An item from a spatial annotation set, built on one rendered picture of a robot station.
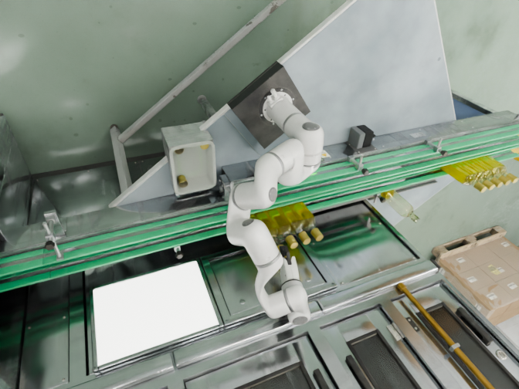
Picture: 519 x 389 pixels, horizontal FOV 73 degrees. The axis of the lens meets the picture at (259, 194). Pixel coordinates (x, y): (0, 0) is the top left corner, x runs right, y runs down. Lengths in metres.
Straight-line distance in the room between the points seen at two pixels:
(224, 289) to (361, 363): 0.55
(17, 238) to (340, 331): 1.23
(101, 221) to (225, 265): 0.52
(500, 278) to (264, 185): 4.56
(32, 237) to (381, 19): 1.58
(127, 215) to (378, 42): 1.25
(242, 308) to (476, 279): 4.08
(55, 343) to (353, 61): 1.55
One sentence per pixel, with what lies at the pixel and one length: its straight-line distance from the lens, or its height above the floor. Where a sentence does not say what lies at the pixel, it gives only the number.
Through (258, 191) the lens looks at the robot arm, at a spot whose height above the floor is 1.27.
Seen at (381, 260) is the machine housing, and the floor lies 1.25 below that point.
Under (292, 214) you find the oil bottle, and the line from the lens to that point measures 1.49.
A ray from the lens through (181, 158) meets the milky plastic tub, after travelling 1.45.
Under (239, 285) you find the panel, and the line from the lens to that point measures 1.43.
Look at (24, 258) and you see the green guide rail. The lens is 1.50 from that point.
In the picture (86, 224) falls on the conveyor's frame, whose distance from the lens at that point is 1.50.
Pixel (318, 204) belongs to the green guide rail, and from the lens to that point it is 1.66.
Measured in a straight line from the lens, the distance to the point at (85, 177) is 2.16.
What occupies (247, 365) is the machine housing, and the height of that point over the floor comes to 1.46.
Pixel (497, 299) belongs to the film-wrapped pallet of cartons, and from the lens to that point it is 5.07.
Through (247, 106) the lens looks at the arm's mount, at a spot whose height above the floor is 0.81.
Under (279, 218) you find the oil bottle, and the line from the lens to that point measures 1.47.
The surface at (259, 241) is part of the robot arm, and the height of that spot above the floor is 1.35.
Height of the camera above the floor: 1.98
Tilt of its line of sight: 45 degrees down
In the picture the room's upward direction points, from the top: 147 degrees clockwise
